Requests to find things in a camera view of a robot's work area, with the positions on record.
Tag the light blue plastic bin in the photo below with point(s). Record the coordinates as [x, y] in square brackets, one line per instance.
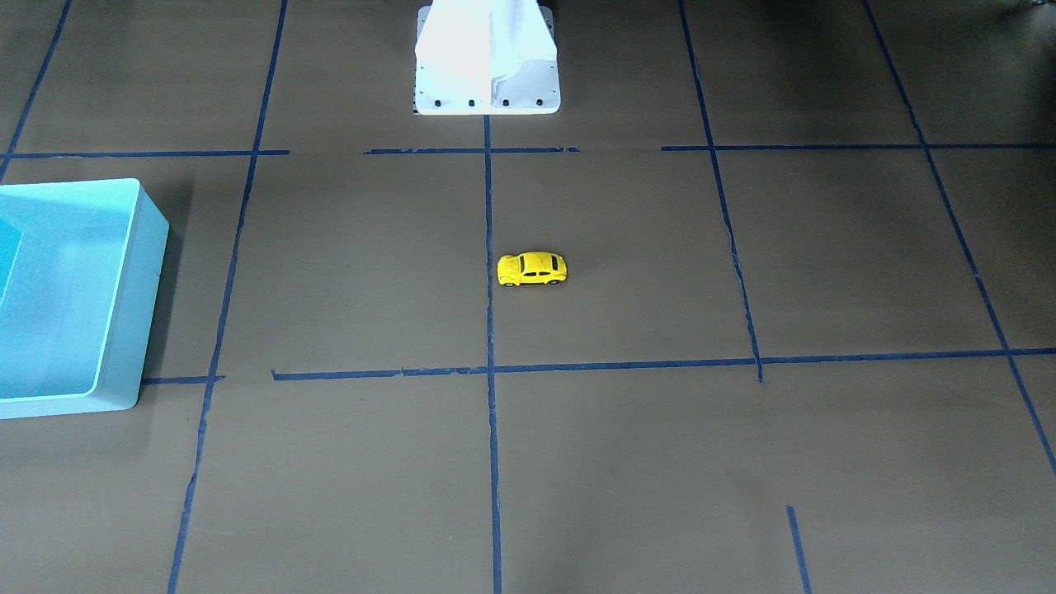
[80, 269]

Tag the yellow beetle toy car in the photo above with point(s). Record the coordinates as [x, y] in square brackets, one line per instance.
[531, 268]

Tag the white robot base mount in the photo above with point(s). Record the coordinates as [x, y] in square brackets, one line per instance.
[480, 58]

